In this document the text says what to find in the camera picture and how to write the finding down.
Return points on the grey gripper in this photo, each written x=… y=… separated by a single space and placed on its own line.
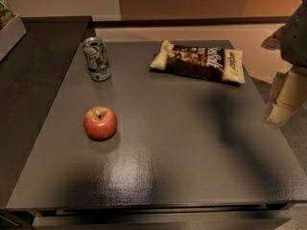
x=295 y=38

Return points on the red apple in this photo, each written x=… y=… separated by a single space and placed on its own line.
x=100 y=123

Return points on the brown chip bag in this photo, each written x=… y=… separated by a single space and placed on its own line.
x=207 y=63

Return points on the white green soda can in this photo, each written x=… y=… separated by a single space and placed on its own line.
x=98 y=66

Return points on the dark side counter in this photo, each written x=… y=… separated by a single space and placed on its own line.
x=30 y=77

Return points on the white box on counter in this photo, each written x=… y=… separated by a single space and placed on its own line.
x=12 y=28

